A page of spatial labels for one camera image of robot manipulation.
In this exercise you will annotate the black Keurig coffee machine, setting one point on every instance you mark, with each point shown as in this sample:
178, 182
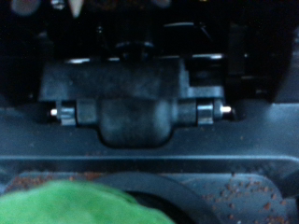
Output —
134, 118

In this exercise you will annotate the coffee pod with green lid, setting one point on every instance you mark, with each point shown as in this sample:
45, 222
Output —
68, 205

